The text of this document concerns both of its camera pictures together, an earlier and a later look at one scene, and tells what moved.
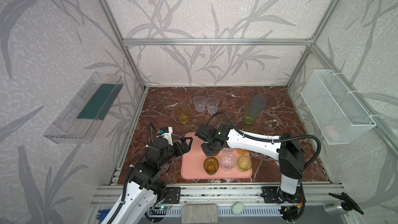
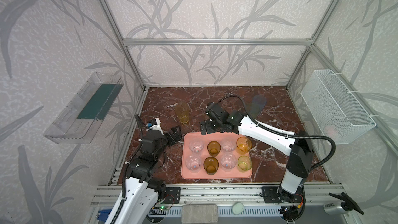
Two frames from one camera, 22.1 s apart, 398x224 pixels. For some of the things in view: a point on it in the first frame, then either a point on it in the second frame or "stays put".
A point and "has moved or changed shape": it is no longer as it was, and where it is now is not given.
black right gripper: [210, 148] -> [208, 124]
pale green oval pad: [238, 208] stays put
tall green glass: [252, 110] stays put
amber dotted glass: [211, 165] stays put
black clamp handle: [348, 204] stays put
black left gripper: [182, 146] -> [169, 135]
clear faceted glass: [228, 150] stays put
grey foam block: [199, 213] stays put
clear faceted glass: [212, 103] has moved or changed shape
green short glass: [244, 163] stays put
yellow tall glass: [183, 110] stays put
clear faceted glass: [200, 103] -> [196, 147]
